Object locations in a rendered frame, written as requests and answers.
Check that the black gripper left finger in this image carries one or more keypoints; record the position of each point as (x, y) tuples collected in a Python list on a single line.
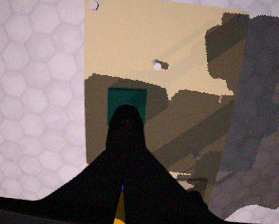
[(92, 197)]

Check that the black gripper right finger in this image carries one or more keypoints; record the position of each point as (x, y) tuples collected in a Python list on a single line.
[(152, 196)]

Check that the tan circuit board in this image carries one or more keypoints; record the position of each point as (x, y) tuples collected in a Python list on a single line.
[(167, 74)]

